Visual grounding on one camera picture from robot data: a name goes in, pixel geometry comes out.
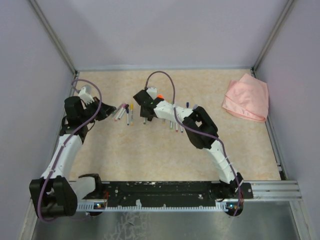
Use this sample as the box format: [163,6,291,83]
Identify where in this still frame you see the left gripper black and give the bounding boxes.
[80,96,116,125]

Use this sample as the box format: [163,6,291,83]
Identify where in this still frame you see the yellow cap paint marker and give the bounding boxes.
[130,103,134,126]

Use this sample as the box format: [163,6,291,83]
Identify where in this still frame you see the blue cap white marker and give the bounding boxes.
[179,125,184,133]

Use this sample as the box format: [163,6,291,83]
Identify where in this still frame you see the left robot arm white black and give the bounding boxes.
[29,95,116,222]

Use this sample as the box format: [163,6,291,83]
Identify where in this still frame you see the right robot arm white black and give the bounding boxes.
[133,88,244,199]

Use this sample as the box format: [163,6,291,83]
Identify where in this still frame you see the grey transparent pen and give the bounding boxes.
[112,103,126,117]

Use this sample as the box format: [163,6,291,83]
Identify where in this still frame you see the pink cap white marker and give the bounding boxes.
[114,103,127,122]

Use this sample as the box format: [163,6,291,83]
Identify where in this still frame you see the small blue cap marker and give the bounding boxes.
[126,108,130,126]

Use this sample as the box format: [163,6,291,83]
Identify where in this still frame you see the black cap white marker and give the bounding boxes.
[118,104,129,120]

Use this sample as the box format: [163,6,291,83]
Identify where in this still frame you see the pink cloth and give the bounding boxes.
[222,73,269,123]

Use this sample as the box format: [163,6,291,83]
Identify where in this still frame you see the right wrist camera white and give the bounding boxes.
[146,87,158,100]

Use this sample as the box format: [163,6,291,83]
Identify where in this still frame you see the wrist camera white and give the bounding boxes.
[146,87,158,100]
[78,85,95,105]

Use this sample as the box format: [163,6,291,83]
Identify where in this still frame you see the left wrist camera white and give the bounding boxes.
[78,85,95,105]

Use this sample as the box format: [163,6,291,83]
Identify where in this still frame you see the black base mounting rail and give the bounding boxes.
[84,181,254,208]

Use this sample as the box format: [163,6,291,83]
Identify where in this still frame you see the grey slotted cable duct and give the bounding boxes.
[77,201,237,211]

